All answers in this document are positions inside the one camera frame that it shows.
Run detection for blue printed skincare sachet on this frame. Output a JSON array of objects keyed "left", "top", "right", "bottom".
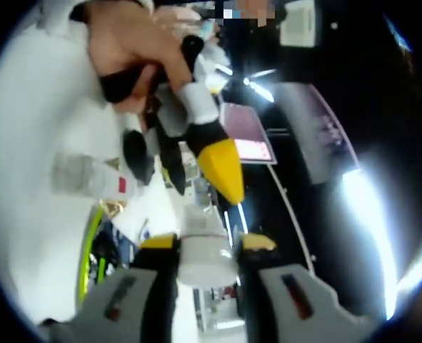
[{"left": 123, "top": 210, "right": 161, "bottom": 247}]

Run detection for large overhead monitor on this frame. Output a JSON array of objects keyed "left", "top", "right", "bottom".
[{"left": 301, "top": 84, "right": 361, "bottom": 185}]

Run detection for ceiling air vent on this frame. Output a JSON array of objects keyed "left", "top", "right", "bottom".
[{"left": 280, "top": 5, "right": 318, "bottom": 47}]

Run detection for long ceiling light strip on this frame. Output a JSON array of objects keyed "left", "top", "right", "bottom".
[{"left": 338, "top": 153, "right": 422, "bottom": 321}]

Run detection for gold skincare sachet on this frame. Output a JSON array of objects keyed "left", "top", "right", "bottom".
[{"left": 96, "top": 198, "right": 126, "bottom": 218}]

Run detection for person's left hand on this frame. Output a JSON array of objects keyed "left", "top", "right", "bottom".
[{"left": 87, "top": 6, "right": 197, "bottom": 117}]

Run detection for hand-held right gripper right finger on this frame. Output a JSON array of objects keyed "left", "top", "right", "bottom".
[{"left": 236, "top": 232, "right": 378, "bottom": 343}]

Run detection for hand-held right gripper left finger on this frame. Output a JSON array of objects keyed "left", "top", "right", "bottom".
[{"left": 39, "top": 232, "right": 183, "bottom": 343}]

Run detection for open laptop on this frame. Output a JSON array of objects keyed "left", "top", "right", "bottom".
[{"left": 219, "top": 102, "right": 279, "bottom": 166}]

